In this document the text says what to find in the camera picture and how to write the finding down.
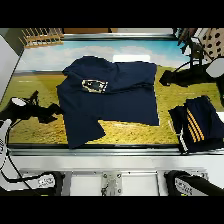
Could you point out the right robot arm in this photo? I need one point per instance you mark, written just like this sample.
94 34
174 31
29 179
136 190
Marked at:
215 67

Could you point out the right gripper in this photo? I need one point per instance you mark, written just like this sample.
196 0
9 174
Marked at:
173 78

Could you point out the navy T-shirt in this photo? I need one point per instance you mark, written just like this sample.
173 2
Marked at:
126 96

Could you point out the silver frame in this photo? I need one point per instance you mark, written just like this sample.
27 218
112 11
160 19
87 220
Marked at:
110 160

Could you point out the navy yellow-striped pants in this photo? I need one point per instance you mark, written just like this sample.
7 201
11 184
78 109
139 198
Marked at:
203 123

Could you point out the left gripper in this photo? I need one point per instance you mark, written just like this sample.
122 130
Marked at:
49 113

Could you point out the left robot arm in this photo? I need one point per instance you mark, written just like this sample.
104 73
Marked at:
17 102

